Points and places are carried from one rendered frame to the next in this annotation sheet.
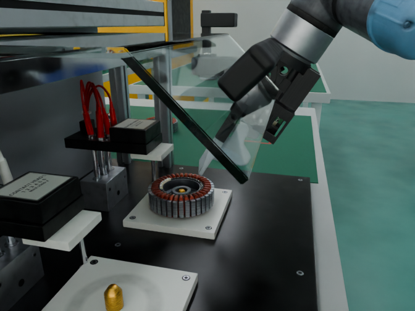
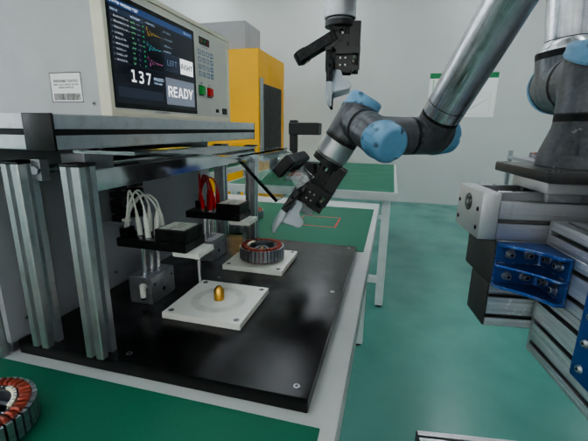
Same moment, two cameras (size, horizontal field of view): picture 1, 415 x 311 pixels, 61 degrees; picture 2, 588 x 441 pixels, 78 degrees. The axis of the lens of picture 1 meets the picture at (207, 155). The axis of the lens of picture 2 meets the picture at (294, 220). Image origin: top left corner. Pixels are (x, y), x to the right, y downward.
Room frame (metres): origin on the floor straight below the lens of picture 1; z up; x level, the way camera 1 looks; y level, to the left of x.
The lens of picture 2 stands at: (-0.33, -0.05, 1.10)
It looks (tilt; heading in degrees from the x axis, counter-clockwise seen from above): 14 degrees down; 1
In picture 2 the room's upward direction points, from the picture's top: 1 degrees clockwise
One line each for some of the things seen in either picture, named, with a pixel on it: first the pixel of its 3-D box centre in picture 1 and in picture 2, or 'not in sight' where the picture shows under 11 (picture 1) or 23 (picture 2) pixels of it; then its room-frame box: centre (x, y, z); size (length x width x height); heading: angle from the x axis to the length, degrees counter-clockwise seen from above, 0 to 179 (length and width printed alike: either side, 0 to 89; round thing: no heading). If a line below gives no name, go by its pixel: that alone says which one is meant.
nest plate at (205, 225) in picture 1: (181, 207); (262, 259); (0.54, 0.04, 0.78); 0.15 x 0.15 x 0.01; 76
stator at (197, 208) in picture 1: (181, 194); (262, 250); (0.54, 0.04, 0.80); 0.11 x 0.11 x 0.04
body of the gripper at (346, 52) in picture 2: not in sight; (341, 48); (0.63, -0.14, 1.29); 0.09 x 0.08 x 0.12; 84
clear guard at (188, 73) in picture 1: (75, 73); (208, 166); (0.30, 0.11, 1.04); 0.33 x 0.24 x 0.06; 76
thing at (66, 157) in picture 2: not in sight; (87, 160); (0.25, 0.29, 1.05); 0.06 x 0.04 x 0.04; 166
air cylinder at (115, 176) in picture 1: (105, 187); (210, 246); (0.57, 0.18, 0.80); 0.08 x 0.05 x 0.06; 166
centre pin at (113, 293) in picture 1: (113, 296); (219, 292); (0.30, 0.10, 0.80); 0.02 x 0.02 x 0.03
